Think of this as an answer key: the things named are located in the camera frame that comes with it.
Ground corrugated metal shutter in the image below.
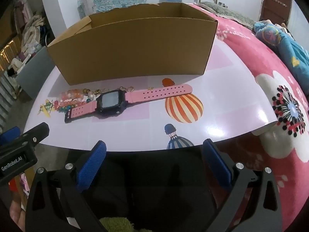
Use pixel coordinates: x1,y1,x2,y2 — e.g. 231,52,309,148
0,71,17,128

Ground pile of clothes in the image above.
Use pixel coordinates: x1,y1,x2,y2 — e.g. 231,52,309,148
14,0,50,62

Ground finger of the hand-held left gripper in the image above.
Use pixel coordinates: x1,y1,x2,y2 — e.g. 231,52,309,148
20,122,50,148
0,126,21,146

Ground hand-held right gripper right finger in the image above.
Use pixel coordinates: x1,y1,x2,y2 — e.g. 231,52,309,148
202,138,283,232

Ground multicoloured bead bracelet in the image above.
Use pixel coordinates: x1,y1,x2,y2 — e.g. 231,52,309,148
53,89,97,113

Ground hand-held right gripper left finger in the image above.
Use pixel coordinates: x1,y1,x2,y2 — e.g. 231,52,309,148
25,140,107,232

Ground pale green fuzzy garment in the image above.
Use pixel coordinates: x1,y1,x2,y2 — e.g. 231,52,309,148
99,216,134,232

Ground person's dark trousers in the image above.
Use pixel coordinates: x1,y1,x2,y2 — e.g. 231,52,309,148
68,147,232,231

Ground person's left hand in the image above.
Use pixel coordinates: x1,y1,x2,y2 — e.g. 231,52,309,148
10,195,27,232

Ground blue printed blanket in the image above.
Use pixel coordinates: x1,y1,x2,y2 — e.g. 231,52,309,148
252,20,309,89

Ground pink floral blanket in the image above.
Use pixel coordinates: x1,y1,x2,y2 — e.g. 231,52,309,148
188,3,309,232

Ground grey cabinet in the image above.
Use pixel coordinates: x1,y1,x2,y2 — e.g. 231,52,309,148
15,45,55,100

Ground pink strap digital watch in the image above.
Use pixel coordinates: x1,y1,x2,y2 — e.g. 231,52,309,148
64,84,193,124

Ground orange bead bracelet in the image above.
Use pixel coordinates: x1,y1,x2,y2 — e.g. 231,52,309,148
58,90,85,107

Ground brown wooden door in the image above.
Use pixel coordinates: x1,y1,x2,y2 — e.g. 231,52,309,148
259,0,293,27

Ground grey-green blanket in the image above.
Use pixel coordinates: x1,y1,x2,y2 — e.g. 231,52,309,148
195,1,257,27

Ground brown cardboard box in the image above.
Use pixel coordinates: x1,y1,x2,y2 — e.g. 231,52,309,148
46,2,219,86

